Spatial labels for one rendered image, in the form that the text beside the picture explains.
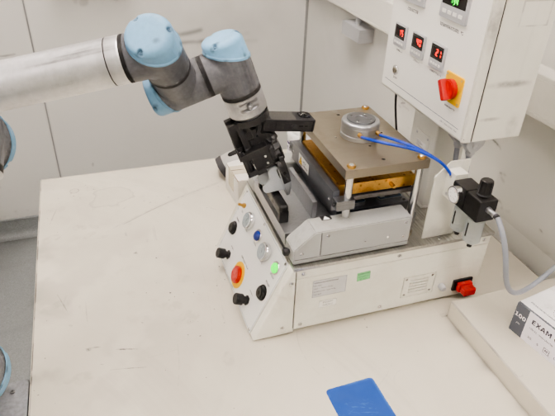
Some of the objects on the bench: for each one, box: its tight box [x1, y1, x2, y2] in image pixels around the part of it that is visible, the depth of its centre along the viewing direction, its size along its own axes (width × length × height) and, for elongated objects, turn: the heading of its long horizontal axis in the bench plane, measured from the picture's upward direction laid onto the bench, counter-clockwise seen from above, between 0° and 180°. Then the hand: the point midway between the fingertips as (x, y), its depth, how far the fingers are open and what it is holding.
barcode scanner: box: [215, 149, 240, 177], centre depth 169 cm, size 20×8×8 cm, turn 106°
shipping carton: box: [225, 159, 254, 204], centre depth 158 cm, size 19×13×9 cm
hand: (288, 187), depth 114 cm, fingers closed
